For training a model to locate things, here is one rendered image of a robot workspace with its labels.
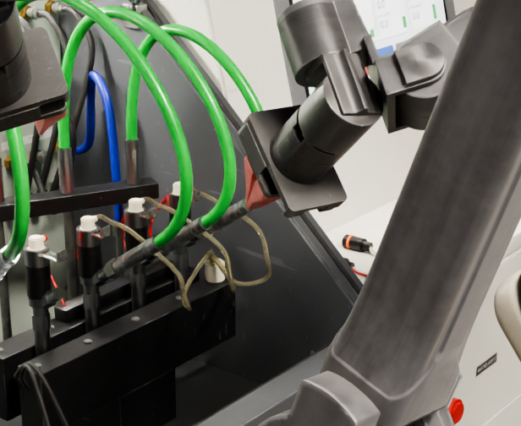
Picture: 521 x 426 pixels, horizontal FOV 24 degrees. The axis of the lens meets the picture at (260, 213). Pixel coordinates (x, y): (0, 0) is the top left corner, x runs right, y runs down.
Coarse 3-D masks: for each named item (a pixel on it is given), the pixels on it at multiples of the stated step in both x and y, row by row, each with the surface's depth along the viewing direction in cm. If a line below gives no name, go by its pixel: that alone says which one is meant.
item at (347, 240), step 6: (342, 240) 170; (348, 240) 169; (354, 240) 169; (360, 240) 169; (366, 240) 169; (348, 246) 170; (354, 246) 169; (360, 246) 169; (366, 246) 168; (372, 246) 169; (372, 252) 168
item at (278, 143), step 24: (264, 120) 111; (288, 120) 108; (264, 144) 110; (288, 144) 107; (288, 168) 108; (312, 168) 107; (288, 192) 109; (312, 192) 110; (336, 192) 111; (288, 216) 109
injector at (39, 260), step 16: (32, 256) 136; (32, 272) 137; (48, 272) 138; (32, 288) 138; (48, 288) 138; (32, 304) 139; (48, 304) 138; (32, 320) 140; (48, 320) 140; (48, 336) 141
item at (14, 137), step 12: (12, 132) 112; (12, 144) 112; (12, 156) 113; (24, 156) 113; (12, 168) 113; (24, 168) 113; (24, 180) 113; (24, 192) 113; (24, 204) 114; (24, 216) 114; (24, 228) 115; (12, 240) 117; (24, 240) 117; (12, 252) 118
